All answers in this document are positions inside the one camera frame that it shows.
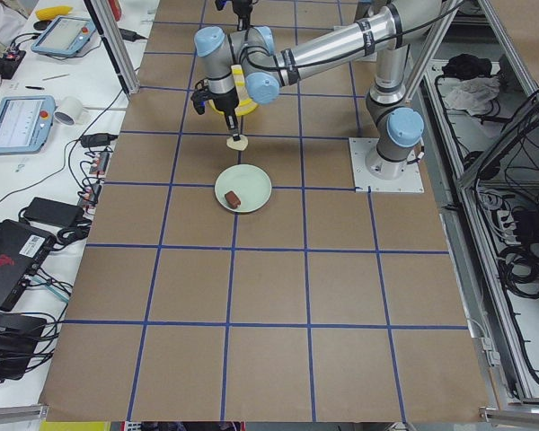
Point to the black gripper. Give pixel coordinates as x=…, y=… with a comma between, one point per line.
x=225, y=104

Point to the yellow steamer layer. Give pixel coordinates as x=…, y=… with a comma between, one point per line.
x=247, y=107
x=243, y=96

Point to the white bun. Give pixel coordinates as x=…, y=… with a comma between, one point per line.
x=237, y=143

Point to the brown bun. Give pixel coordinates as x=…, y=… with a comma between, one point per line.
x=232, y=200

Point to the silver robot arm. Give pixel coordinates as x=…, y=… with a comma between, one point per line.
x=386, y=34

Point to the light green plate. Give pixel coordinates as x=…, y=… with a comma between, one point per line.
x=251, y=185

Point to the white tape roll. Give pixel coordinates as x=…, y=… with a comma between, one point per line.
x=71, y=112

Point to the blue teach pendant far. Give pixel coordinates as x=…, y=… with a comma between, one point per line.
x=64, y=37

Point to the blue teach pendant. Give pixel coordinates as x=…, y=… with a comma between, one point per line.
x=64, y=37
x=25, y=122

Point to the blue teach pendant near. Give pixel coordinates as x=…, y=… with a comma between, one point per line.
x=25, y=122

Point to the black power brick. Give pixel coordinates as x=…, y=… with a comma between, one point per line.
x=51, y=212

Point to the aluminium frame post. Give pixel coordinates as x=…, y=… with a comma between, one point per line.
x=108, y=30

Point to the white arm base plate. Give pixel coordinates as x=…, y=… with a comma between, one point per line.
x=371, y=173

